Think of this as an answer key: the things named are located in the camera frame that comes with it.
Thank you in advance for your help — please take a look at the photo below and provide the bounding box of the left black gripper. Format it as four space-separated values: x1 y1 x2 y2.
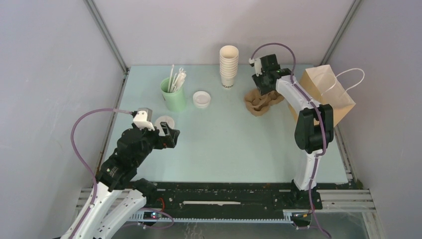
133 120 180 166

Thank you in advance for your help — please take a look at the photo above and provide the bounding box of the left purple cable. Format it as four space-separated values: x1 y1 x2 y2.
67 108 174 239

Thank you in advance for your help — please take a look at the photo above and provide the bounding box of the green straw holder cup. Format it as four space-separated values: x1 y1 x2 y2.
160 77 187 112

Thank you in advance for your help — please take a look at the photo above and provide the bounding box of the brown paper bag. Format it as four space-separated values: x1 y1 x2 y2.
277 65 365 127

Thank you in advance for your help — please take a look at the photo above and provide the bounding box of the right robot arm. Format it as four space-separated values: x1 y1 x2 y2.
249 54 334 208

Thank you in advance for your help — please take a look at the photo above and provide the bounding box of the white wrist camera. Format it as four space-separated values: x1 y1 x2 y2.
248 58 262 77
132 108 155 131

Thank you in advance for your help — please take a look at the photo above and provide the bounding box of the brown pulp cup carrier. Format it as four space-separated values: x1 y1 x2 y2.
244 89 284 117

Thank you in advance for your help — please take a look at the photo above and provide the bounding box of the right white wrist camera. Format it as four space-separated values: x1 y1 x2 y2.
248 58 262 77

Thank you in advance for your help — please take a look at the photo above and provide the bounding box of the stack of paper cups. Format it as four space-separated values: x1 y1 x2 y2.
219 45 239 89

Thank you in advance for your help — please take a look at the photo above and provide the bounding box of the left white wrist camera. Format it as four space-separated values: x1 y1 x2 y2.
132 108 155 131

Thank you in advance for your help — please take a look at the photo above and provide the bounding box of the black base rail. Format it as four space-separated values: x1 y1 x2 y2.
76 180 377 228

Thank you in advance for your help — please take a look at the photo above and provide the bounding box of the wrapped white straws bundle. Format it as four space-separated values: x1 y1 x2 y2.
167 65 187 93

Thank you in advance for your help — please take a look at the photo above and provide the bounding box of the purple cable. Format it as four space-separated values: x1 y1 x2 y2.
67 108 174 239
250 43 332 239

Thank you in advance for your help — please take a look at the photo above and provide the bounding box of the white plastic lids stack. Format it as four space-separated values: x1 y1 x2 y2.
193 91 211 109

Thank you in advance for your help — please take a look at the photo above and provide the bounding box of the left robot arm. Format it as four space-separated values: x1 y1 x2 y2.
62 122 180 239

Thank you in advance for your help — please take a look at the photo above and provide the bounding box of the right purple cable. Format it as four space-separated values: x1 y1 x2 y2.
250 43 332 239

